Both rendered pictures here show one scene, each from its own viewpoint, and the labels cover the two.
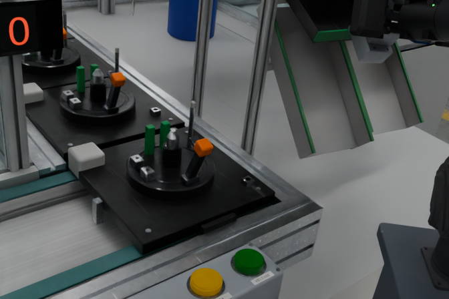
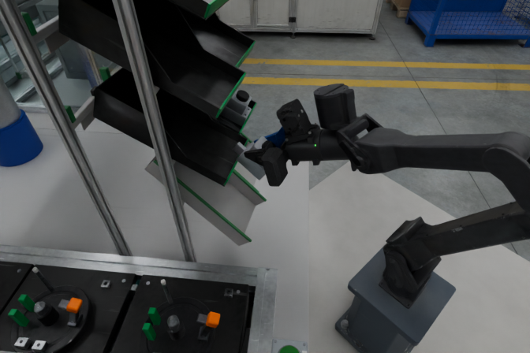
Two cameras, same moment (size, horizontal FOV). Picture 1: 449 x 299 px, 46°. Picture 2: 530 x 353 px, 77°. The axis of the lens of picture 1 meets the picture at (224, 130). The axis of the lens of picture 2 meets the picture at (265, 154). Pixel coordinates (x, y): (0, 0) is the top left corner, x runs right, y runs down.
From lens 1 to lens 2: 0.47 m
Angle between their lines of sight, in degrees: 37
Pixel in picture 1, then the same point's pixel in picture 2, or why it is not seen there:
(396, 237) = (364, 287)
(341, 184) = not seen: hidden behind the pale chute
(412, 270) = (391, 306)
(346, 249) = (286, 268)
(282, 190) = (245, 275)
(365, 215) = (272, 233)
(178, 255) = not seen: outside the picture
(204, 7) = (94, 187)
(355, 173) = not seen: hidden behind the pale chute
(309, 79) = (208, 189)
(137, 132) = (113, 318)
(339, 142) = (248, 213)
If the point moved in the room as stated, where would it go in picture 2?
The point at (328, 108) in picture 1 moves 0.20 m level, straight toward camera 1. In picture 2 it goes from (229, 198) to (273, 260)
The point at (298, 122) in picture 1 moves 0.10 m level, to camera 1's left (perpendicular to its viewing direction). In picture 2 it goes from (229, 228) to (192, 255)
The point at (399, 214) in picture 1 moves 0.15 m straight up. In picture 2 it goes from (285, 217) to (287, 182)
